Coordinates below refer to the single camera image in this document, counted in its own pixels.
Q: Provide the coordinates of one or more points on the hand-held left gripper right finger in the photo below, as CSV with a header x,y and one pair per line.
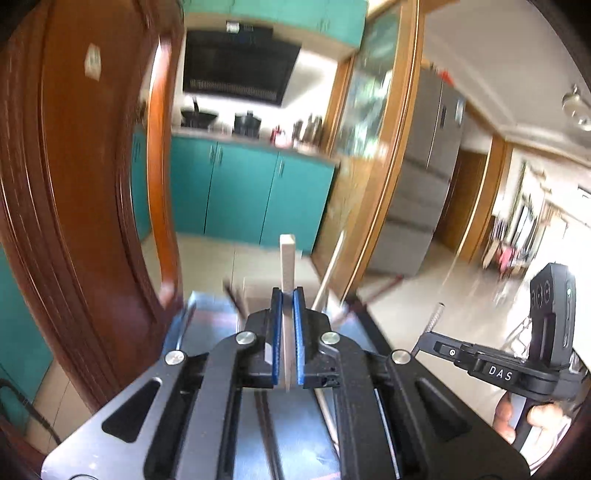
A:
x,y
299,337

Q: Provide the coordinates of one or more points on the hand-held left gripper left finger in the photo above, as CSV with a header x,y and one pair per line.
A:
x,y
276,337

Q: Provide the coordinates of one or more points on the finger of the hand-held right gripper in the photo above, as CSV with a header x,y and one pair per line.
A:
x,y
445,350

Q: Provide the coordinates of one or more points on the steel chopstick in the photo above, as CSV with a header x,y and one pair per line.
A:
x,y
435,318

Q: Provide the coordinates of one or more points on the dark chopstick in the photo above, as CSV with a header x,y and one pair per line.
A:
x,y
234,297

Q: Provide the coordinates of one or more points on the beige chopstick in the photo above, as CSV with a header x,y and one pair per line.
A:
x,y
287,267

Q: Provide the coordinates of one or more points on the white chopstick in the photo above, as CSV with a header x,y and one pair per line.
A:
x,y
328,272

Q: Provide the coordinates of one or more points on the reddish brown chopstick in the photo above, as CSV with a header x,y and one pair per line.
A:
x,y
383,287

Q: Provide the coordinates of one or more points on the person's right hand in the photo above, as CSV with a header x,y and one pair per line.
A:
x,y
503,415

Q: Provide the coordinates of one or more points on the clothes on chairs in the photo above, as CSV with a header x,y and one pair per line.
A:
x,y
505,256

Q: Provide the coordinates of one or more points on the teal lower cabinets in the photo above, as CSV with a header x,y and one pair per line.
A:
x,y
240,194

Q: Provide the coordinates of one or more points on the teal cabinets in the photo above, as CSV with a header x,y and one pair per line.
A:
x,y
240,194
323,23

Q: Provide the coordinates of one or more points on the brown wooden door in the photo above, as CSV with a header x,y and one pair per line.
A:
x,y
461,198

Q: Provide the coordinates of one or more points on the grey refrigerator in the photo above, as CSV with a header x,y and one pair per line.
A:
x,y
425,161

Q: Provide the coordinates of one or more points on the grey kitchen countertop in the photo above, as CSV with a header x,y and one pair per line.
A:
x,y
258,145

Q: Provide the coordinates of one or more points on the wood framed glass door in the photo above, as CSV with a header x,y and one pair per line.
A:
x,y
369,138

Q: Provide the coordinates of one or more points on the black cooking pot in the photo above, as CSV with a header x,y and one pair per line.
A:
x,y
247,124

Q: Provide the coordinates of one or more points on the ceiling lamp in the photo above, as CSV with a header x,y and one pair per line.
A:
x,y
575,106

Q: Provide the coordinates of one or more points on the black wok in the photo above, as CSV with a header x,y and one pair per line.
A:
x,y
197,117

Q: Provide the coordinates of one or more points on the red item on refrigerator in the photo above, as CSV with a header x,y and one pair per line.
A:
x,y
445,77

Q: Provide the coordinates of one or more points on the black range hood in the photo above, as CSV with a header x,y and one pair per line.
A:
x,y
240,64

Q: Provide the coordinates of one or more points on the teal upper cabinets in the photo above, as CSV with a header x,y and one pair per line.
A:
x,y
323,23

